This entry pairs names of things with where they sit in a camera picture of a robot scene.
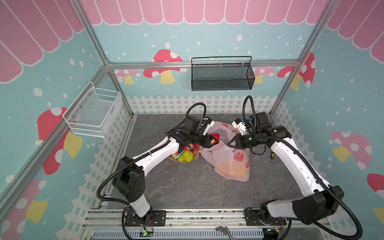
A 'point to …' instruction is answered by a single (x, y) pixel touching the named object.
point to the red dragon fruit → (191, 147)
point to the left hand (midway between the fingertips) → (214, 142)
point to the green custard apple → (187, 156)
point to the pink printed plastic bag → (228, 161)
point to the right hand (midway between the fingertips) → (228, 144)
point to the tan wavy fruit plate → (195, 154)
